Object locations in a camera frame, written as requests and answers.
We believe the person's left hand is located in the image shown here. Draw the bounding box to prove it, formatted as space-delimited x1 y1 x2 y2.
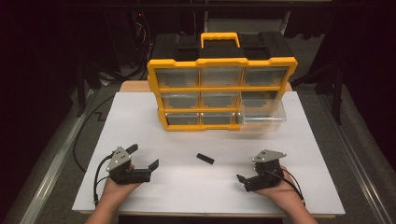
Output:
100 163 142 207

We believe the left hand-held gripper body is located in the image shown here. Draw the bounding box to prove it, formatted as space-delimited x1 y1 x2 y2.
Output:
106 146 152 186

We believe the clear plastic drawer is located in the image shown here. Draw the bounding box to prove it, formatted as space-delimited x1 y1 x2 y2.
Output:
237 91 288 126

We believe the small black block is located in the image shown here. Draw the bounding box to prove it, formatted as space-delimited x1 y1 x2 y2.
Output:
195 152 216 165

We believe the right hand-held gripper cable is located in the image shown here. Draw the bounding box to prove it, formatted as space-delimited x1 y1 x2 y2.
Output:
269 168 306 207

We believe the aluminium floor rail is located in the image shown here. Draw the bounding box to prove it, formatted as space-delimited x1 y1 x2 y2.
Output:
317 92 396 224
18 88 96 224

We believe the black metal stand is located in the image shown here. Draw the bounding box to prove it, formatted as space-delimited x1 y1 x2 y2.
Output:
75 60 88 119
331 62 344 126

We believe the bundle of wires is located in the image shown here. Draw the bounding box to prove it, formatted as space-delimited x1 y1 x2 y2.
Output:
132 11 152 71

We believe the white board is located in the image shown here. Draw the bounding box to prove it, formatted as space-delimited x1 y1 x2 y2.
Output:
72 91 346 217

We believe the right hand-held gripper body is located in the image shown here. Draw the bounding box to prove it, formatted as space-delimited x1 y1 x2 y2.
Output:
244 148 288 192

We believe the hand-held gripper cable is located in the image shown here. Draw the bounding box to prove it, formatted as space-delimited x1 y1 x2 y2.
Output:
92 151 117 207
269 168 306 207

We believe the yellow black drawer cabinet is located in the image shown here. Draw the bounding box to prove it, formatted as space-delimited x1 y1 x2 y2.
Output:
147 32 299 133

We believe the black floor cable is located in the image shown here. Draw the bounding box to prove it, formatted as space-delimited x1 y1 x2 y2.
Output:
72 92 117 173

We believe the left hand-held gripper cable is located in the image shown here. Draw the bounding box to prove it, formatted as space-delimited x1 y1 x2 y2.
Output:
92 151 117 207

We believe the person's right hand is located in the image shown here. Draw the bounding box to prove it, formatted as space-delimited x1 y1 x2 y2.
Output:
252 165 305 210

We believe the grid of clear drawers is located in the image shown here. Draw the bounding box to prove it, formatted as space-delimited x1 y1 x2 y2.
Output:
155 66 289 126

